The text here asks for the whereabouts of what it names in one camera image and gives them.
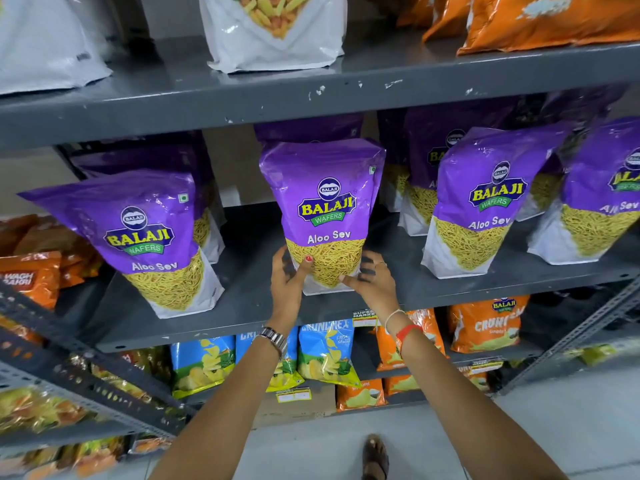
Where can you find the person's right hand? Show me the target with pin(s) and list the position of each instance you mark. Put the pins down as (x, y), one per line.
(377, 294)

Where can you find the person's left hand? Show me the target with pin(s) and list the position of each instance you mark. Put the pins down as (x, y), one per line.
(282, 299)

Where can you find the person's left thumb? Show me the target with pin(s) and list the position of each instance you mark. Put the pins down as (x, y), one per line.
(303, 268)

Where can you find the person's right thumb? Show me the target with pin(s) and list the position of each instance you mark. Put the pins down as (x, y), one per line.
(356, 282)

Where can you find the purple snack pouch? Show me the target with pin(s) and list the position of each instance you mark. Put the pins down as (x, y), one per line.
(322, 194)

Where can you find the person's right forearm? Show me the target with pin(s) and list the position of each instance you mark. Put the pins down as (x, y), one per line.
(465, 409)

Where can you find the person's left forearm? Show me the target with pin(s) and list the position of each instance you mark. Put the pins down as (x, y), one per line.
(227, 414)

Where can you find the white price label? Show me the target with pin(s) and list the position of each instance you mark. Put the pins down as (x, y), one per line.
(293, 394)
(364, 318)
(485, 367)

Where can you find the white bangle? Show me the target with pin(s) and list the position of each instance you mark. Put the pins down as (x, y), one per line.
(392, 317)

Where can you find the red wrist thread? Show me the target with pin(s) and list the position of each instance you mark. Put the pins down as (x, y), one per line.
(407, 332)

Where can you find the orange chips packet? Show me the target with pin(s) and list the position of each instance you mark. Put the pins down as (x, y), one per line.
(360, 394)
(387, 352)
(400, 384)
(487, 327)

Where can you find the silver wristwatch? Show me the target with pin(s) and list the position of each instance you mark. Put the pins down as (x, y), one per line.
(272, 339)

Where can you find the blue chips packet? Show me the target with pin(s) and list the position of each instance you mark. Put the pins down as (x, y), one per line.
(325, 354)
(202, 367)
(287, 369)

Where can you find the cardboard box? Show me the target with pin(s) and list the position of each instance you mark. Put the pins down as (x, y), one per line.
(300, 412)

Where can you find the row of purple packets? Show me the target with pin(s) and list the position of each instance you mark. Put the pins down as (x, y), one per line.
(150, 229)

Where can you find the person's brown sandal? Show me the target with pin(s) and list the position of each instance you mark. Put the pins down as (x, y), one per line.
(375, 457)

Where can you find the grey metal shelf rack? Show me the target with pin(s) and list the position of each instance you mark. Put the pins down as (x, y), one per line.
(350, 74)

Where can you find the slotted grey angle rack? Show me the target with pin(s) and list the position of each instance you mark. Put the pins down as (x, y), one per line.
(575, 334)

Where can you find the white snack bag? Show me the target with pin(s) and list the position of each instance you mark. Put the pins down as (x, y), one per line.
(272, 39)

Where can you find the yellow green packet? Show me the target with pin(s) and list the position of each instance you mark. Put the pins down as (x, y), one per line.
(592, 353)

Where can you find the pile of brown orange packets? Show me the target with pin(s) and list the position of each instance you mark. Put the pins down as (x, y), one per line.
(55, 239)

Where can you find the slotted grey metal rack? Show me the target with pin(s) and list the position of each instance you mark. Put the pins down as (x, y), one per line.
(75, 379)

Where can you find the orange tea packet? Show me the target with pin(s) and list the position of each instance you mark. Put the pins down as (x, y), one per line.
(30, 279)

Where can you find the large orange snack bag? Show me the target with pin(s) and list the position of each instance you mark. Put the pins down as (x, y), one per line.
(550, 22)
(445, 17)

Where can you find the pile of yellow green packets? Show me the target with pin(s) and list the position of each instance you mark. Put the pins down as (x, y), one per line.
(40, 407)

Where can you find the plain white bag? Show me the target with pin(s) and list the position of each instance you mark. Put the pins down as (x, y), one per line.
(45, 44)

